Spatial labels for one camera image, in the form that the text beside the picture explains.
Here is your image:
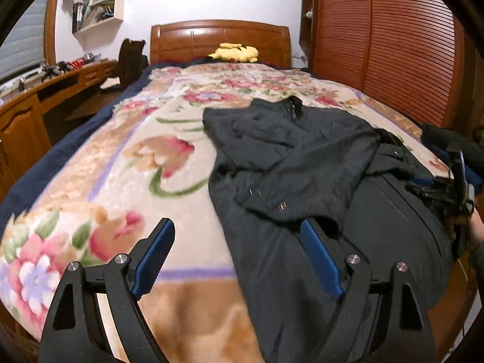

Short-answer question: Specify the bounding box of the dark grey large jacket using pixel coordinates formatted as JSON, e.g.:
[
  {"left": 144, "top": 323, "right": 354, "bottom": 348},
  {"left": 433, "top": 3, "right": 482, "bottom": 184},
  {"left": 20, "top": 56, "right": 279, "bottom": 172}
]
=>
[{"left": 203, "top": 97, "right": 452, "bottom": 362}]

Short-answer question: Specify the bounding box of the person's hand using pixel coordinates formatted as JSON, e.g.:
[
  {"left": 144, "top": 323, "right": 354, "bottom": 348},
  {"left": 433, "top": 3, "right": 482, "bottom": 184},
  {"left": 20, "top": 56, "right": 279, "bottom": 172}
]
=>
[{"left": 450, "top": 210, "right": 484, "bottom": 246}]

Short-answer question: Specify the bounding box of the folded navy garment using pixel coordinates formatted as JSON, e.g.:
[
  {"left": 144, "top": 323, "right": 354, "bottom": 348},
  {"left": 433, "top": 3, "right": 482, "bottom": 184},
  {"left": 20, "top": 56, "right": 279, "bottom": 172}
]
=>
[{"left": 427, "top": 144, "right": 483, "bottom": 192}]

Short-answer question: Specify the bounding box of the folded black garment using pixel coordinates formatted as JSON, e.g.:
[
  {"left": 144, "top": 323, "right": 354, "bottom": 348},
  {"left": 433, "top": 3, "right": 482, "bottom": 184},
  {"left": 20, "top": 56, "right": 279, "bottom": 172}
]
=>
[{"left": 421, "top": 123, "right": 483, "bottom": 161}]

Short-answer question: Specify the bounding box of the louvred wooden wardrobe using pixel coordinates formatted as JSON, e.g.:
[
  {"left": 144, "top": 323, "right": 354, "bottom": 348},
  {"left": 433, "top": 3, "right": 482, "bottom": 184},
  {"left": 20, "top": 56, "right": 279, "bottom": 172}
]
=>
[{"left": 299, "top": 0, "right": 476, "bottom": 134}]

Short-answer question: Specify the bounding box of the floral fleece blanket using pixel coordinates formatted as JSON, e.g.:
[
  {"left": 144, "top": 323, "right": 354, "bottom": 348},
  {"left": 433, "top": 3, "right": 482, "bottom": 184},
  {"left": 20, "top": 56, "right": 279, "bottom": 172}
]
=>
[{"left": 1, "top": 62, "right": 447, "bottom": 362}]

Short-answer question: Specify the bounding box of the wooden desk cabinet unit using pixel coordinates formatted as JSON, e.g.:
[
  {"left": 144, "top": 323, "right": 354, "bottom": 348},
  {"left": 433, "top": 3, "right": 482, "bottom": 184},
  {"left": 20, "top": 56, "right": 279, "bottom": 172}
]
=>
[{"left": 1, "top": 60, "right": 116, "bottom": 198}]

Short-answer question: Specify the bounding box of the yellow plush toy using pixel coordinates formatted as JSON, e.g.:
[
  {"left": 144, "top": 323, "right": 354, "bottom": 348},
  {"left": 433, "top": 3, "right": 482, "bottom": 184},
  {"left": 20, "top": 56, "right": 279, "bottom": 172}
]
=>
[{"left": 208, "top": 43, "right": 259, "bottom": 63}]

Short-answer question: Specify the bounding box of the wooden bed headboard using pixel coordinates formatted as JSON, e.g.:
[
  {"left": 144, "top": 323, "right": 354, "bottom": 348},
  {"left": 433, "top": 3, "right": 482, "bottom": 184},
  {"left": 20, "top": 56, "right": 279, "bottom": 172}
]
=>
[{"left": 149, "top": 20, "right": 292, "bottom": 69}]

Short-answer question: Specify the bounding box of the dark brown chair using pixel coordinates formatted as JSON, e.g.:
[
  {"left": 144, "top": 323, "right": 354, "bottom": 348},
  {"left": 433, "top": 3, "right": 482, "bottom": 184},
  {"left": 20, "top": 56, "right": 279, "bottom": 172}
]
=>
[{"left": 99, "top": 38, "right": 149, "bottom": 93}]

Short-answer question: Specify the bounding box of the grey window blind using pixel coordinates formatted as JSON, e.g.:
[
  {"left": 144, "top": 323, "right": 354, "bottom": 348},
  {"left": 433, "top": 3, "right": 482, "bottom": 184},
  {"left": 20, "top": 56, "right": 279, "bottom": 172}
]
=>
[{"left": 0, "top": 0, "right": 47, "bottom": 83}]

